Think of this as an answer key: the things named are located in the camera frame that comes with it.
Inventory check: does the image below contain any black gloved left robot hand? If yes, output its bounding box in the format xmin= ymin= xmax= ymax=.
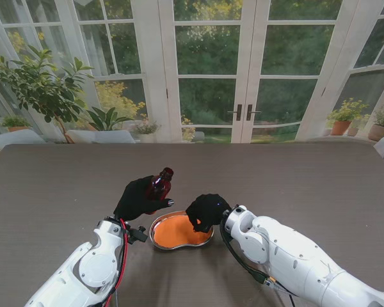
xmin=113 ymin=175 xmax=175 ymax=221

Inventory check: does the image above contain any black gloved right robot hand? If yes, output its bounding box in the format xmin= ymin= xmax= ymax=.
xmin=185 ymin=193 xmax=233 ymax=234

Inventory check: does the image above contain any red translucent sample bottle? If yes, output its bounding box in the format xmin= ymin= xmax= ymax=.
xmin=145 ymin=166 xmax=175 ymax=215

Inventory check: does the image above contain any kidney-shaped steel tray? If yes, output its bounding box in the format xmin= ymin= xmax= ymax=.
xmin=148 ymin=210 xmax=216 ymax=251

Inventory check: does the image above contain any orange tray liner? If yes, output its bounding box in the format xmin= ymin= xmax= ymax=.
xmin=153 ymin=214 xmax=212 ymax=248

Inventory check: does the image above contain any white rectangular planter box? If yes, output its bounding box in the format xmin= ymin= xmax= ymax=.
xmin=67 ymin=129 xmax=136 ymax=144

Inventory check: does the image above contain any small flowering plant white pot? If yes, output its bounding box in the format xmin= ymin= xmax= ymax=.
xmin=132 ymin=120 xmax=163 ymax=143

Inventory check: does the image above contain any broad-leaf green plant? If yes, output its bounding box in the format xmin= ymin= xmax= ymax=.
xmin=84 ymin=107 xmax=134 ymax=132

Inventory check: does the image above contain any pale grey armchair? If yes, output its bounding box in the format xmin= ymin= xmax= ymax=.
xmin=0 ymin=129 xmax=47 ymax=161

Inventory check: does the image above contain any small bush in orange pot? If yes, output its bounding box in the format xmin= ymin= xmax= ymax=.
xmin=0 ymin=115 xmax=33 ymax=132

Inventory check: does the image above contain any tall leafy potted tree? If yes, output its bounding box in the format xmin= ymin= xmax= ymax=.
xmin=0 ymin=44 xmax=95 ymax=144

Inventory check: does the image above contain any yellow-green plant in terracotta pot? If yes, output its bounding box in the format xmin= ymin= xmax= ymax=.
xmin=325 ymin=98 xmax=371 ymax=137

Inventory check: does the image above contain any green plant in beige pot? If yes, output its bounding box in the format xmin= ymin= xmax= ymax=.
xmin=367 ymin=105 xmax=384 ymax=142

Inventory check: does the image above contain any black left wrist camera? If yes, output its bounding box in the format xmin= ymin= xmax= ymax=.
xmin=127 ymin=225 xmax=148 ymax=244

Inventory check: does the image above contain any red left arm cable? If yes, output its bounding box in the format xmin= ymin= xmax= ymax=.
xmin=102 ymin=219 xmax=129 ymax=307

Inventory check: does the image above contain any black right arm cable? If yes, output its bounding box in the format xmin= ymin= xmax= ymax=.
xmin=220 ymin=220 xmax=297 ymax=307

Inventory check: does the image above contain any dark metal door handle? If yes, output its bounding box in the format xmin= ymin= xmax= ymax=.
xmin=228 ymin=104 xmax=243 ymax=122
xmin=246 ymin=104 xmax=262 ymax=122

